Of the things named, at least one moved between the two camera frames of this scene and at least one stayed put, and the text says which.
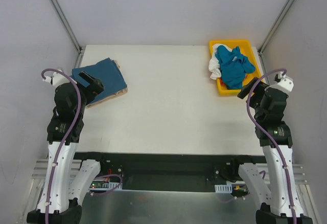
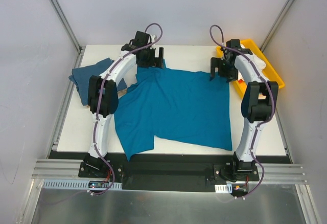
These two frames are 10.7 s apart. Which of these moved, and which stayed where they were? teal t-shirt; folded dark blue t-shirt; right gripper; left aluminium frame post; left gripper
Moved: teal t-shirt; left gripper; right gripper
Stayed: left aluminium frame post; folded dark blue t-shirt
